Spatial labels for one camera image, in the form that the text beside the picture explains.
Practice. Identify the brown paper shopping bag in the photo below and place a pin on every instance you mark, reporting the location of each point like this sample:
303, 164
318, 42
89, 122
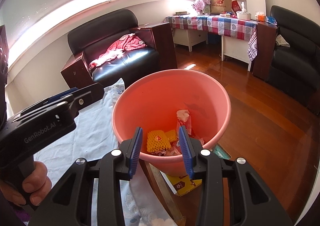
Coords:
220, 6

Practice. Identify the checkered cloth side table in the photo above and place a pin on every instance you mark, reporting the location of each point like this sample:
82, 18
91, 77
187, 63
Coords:
245, 30

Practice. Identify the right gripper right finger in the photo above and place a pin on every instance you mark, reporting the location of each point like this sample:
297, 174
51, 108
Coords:
251, 201

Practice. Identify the pink checkered cloth bundle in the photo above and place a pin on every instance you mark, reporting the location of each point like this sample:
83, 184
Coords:
199, 5

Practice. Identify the light blue table cloth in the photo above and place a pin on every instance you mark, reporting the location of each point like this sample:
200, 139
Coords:
92, 139

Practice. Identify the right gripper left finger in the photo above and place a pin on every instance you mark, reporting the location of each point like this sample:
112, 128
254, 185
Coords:
70, 200

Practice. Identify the small yellow foam net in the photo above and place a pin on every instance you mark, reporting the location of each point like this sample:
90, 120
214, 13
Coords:
157, 141

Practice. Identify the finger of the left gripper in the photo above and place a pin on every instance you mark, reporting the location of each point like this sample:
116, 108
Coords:
61, 95
84, 97

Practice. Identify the yellow cardboard box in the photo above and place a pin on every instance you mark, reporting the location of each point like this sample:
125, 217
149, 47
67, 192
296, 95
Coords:
180, 186

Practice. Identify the black leather armchair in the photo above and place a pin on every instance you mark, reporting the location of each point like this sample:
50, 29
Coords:
288, 56
91, 39

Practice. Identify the white tissue container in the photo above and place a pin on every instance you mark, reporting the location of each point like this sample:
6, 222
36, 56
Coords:
243, 14

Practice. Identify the orange plastic bag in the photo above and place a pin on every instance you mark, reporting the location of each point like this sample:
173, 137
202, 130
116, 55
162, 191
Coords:
184, 119

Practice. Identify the large yellow foam net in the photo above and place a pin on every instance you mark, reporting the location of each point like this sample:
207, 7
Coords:
171, 135

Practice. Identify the pink plastic trash bucket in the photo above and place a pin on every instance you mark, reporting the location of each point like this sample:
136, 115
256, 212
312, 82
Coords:
152, 102

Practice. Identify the pink garment on armchair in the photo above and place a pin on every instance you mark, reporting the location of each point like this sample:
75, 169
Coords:
126, 43

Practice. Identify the person's left hand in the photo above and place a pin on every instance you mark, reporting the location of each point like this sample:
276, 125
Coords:
38, 184

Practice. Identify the red gift bag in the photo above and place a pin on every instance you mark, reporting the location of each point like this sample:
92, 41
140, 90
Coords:
235, 6

